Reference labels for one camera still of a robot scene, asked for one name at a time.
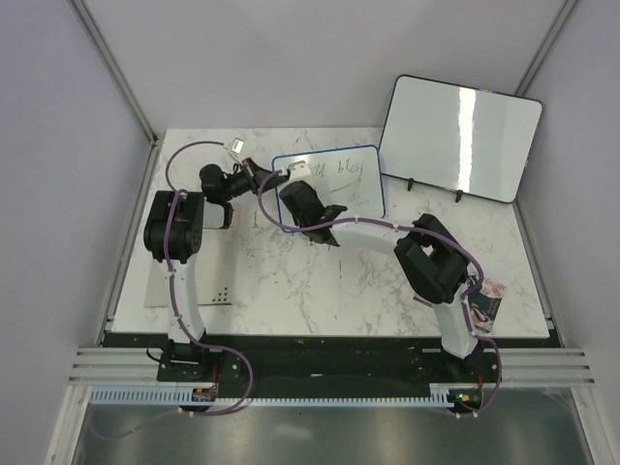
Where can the white slotted cable duct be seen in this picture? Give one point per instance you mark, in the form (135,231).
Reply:
(438,397)

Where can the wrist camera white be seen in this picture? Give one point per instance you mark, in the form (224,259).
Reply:
(234,149)
(296,170)

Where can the small blue-framed whiteboard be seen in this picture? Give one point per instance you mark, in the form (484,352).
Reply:
(349,176)

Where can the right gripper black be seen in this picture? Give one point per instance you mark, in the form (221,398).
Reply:
(312,191)

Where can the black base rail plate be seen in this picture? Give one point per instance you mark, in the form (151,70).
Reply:
(239,345)

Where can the colourful Little Women book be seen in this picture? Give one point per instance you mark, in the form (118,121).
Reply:
(478,311)

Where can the white paper sheet with dots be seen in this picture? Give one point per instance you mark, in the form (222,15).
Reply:
(215,264)

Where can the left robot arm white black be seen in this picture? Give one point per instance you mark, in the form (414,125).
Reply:
(173,234)

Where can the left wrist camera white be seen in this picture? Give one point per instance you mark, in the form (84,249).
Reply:
(234,149)

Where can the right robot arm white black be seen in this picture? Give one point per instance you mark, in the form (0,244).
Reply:
(437,268)

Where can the aluminium frame rail front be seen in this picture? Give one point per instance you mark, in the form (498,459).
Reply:
(516,367)

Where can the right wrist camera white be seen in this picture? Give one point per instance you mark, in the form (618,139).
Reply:
(296,170)

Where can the large black-framed whiteboard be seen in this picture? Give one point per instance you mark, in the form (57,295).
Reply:
(458,138)

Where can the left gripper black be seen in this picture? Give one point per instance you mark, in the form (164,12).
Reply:
(255,174)

